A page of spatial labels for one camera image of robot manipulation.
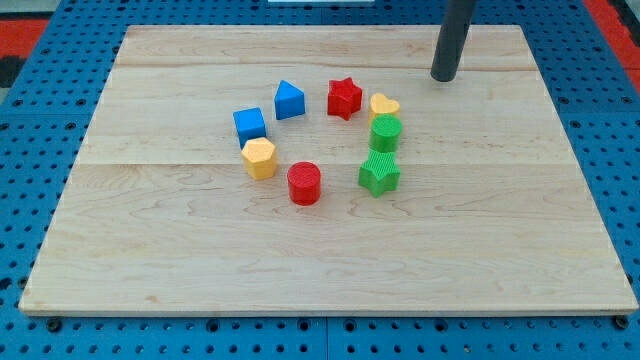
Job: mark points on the green cylinder block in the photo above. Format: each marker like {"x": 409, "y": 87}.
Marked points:
{"x": 385, "y": 131}

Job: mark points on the red star block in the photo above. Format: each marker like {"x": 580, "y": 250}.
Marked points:
{"x": 344, "y": 98}

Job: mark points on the light wooden board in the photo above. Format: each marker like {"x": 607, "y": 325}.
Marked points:
{"x": 491, "y": 217}

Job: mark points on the blue triangle block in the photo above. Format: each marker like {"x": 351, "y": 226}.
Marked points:
{"x": 289, "y": 101}

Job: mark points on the yellow hexagon block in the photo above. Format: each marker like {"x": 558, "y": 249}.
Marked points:
{"x": 260, "y": 158}

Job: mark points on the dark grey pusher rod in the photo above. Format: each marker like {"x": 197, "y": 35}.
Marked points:
{"x": 451, "y": 39}

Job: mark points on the red cylinder block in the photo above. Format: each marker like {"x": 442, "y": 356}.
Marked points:
{"x": 304, "y": 183}

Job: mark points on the yellow heart block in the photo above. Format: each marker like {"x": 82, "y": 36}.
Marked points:
{"x": 379, "y": 104}

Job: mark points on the green star block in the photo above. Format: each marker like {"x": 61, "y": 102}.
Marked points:
{"x": 379, "y": 173}

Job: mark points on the blue cube block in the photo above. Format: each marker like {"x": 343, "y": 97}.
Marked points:
{"x": 249, "y": 124}

